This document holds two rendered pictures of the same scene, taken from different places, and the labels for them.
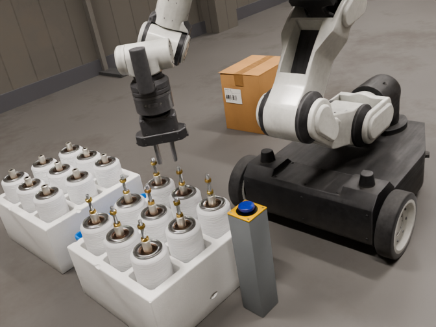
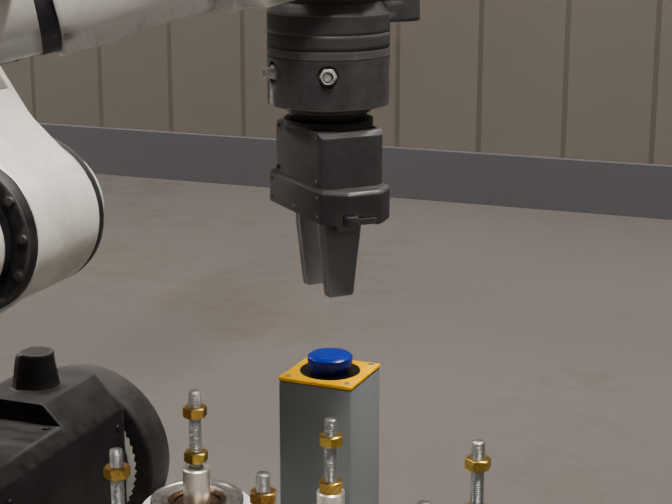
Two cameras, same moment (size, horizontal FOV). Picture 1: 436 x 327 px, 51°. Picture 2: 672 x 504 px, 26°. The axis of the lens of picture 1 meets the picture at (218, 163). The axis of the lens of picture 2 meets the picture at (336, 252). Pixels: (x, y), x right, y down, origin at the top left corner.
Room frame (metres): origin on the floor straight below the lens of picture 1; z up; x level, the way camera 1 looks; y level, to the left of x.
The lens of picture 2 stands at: (1.43, 1.08, 0.74)
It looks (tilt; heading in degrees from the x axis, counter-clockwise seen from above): 14 degrees down; 246
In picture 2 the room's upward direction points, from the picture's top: straight up
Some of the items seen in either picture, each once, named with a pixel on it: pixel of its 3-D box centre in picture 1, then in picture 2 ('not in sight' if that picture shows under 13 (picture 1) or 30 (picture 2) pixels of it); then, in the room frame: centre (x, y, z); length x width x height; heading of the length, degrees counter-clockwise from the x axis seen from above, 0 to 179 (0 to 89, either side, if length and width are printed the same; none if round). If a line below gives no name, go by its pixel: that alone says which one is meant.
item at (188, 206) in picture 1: (189, 217); not in sight; (1.17, 0.11, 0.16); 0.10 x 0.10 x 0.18
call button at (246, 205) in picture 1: (246, 207); (330, 364); (0.93, -0.05, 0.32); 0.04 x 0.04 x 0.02
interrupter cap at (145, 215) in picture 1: (154, 212); not in sight; (1.09, 0.20, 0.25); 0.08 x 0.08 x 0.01
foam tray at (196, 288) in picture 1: (165, 257); not in sight; (1.09, 0.20, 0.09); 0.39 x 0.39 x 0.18; 42
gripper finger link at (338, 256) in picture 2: (156, 152); (341, 255); (1.01, 0.14, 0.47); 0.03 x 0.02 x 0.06; 2
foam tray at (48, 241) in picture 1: (72, 207); not in sight; (1.49, 0.56, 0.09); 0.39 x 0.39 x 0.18; 44
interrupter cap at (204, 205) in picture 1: (212, 203); (197, 500); (1.09, 0.03, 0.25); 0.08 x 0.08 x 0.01
